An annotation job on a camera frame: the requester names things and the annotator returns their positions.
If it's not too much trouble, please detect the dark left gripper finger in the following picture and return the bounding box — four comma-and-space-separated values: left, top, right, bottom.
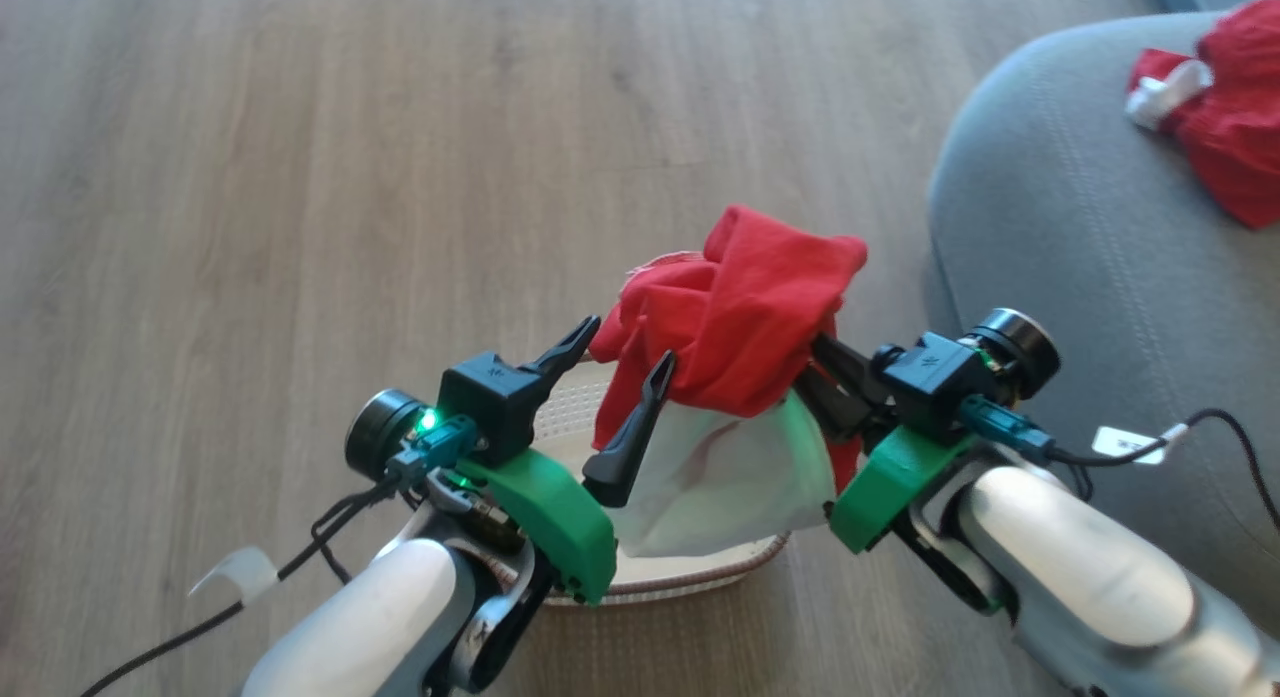
517, 315, 603, 380
582, 350, 678, 509

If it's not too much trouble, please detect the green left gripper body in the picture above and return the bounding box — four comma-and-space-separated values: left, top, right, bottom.
425, 445, 618, 606

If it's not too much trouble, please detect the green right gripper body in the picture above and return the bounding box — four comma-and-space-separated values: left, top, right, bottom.
828, 425, 979, 556

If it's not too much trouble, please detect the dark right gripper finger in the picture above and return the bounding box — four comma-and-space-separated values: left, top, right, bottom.
793, 375, 893, 446
808, 332, 893, 403

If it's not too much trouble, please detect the red garment with white label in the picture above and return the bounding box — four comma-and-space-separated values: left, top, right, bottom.
1126, 0, 1280, 231

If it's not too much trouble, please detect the white perforated plastic laundry basket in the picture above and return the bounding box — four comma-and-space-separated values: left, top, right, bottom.
528, 362, 791, 608

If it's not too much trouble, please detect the grey fabric sofa seat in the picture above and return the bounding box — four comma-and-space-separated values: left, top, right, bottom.
927, 12, 1280, 640

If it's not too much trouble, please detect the white right cable tag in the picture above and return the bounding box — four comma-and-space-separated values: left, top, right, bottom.
1091, 423, 1189, 467

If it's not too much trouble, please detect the white cable tag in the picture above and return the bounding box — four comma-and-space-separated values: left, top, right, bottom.
1091, 423, 1189, 467
188, 546, 280, 604

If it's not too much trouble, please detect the white left cable tag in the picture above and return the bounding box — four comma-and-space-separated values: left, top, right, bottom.
188, 546, 280, 604

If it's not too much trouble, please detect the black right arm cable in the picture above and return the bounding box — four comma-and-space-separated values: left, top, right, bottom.
958, 395, 1280, 534

